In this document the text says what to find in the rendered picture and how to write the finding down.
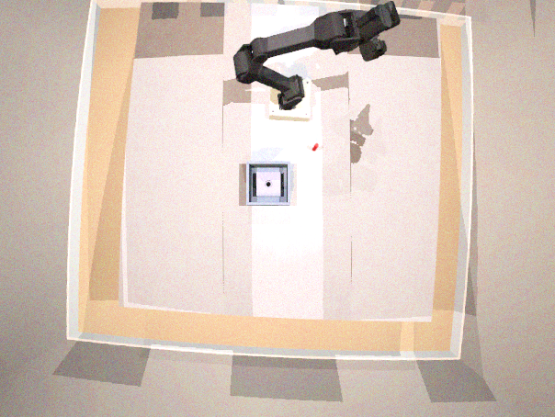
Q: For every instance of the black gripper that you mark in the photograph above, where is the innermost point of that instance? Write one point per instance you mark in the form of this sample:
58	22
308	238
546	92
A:
390	6

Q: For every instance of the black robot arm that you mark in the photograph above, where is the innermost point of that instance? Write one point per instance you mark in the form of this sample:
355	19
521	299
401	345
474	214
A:
324	33

